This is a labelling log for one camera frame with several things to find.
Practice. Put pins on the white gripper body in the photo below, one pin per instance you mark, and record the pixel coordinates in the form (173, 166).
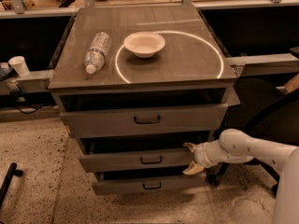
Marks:
(201, 155)

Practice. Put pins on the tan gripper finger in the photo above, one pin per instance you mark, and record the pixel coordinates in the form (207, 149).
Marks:
(193, 168)
(190, 146)

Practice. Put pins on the grey drawer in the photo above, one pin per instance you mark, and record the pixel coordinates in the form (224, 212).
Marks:
(123, 161)
(123, 186)
(136, 121)

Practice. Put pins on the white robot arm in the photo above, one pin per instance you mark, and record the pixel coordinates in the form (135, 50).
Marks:
(234, 146)

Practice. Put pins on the grey bottom drawer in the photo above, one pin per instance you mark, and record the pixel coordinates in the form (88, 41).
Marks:
(123, 186)

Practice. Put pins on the grey drawer cabinet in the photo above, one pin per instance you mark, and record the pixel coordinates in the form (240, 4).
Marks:
(189, 70)

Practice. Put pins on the grey top drawer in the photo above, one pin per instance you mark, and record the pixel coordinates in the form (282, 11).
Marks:
(136, 121)

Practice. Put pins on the black office chair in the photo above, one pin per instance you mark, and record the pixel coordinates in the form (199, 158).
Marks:
(264, 112)

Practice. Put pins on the white paper bowl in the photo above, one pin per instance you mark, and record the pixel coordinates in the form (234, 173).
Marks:
(144, 44)

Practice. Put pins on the clear plastic water bottle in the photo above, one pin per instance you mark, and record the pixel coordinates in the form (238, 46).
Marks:
(96, 54)

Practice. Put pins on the black floor stand leg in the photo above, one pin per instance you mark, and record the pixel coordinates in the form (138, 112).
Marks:
(11, 172)

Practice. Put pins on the white paper cup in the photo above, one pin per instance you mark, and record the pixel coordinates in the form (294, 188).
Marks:
(18, 63)

